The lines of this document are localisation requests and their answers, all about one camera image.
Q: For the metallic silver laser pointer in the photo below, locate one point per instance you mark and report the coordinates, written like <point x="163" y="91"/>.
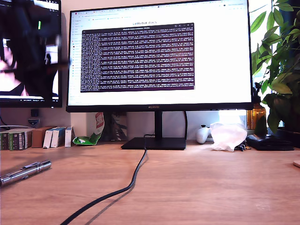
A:
<point x="30" y="170"/>

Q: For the dark patterned box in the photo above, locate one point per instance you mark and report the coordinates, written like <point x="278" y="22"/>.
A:
<point x="118" y="127"/>

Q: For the white game controller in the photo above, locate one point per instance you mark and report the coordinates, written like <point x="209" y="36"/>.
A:
<point x="202" y="135"/>

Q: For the green red snack bag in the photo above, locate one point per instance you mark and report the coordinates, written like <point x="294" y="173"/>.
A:
<point x="93" y="138"/>

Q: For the large black Huawei monitor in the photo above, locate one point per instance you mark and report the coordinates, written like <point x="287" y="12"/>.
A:
<point x="211" y="70"/>

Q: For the crumpled white plastic bag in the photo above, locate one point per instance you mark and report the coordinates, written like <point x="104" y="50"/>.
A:
<point x="227" y="137"/>

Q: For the small white blue box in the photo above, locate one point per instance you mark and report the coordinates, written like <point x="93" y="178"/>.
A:
<point x="47" y="139"/>
<point x="54" y="138"/>
<point x="67" y="138"/>

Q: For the small black blue clip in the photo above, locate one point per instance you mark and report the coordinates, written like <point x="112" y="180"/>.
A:
<point x="242" y="147"/>

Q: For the amber glass pump bottle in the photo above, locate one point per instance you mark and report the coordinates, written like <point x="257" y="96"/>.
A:
<point x="257" y="117"/>

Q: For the small black cube device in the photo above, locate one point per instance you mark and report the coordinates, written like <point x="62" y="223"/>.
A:
<point x="34" y="113"/>

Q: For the brown cardboard box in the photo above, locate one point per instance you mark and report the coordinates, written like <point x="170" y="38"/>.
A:
<point x="37" y="138"/>

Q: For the grey blue badge device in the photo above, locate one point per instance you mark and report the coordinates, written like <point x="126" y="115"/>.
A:
<point x="32" y="122"/>

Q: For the black monitor with dark screen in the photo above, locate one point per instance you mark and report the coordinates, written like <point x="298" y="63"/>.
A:
<point x="30" y="100"/>

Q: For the black zip pouch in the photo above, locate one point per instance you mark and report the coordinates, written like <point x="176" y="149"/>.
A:
<point x="267" y="142"/>

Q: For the green leafy houseplant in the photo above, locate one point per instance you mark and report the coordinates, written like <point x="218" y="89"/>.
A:
<point x="281" y="77"/>

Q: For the green printed box with barcode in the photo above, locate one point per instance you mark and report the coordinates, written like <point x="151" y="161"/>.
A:
<point x="16" y="141"/>

